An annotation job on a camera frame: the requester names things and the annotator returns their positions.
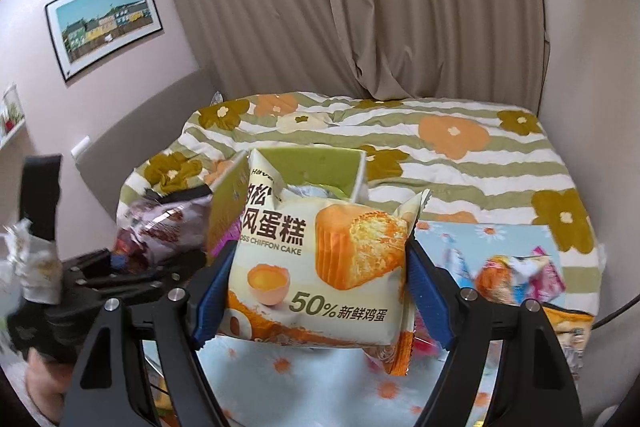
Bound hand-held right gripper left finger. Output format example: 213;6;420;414
60;239;238;427

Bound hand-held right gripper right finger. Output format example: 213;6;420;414
406;238;586;427

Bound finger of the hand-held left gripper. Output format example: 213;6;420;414
75;252;213;305
60;248;120;279

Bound purple snack bag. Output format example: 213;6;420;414
116;187;216;278

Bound cream chiffon cake packet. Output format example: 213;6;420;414
222;187;432;377

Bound pink white snack packet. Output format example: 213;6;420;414
520;247;567;304

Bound green cardboard box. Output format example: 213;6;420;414
206;147;371;258

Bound person's left hand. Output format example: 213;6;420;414
25;349;76;423

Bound blue white snack packet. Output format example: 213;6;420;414
442;242;477;290

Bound orange snack packet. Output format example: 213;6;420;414
474;256;523;306

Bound light blue daisy cloth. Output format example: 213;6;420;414
142;219;576;427

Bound yellow chip bag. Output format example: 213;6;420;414
542;304;594;388

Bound striped floral blanket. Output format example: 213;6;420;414
117;91;608;323

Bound pale silver snack packet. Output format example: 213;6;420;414
287;181;351;204

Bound black cable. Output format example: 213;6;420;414
591;252;640;335

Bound framed wall picture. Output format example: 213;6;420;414
44;0;165;82

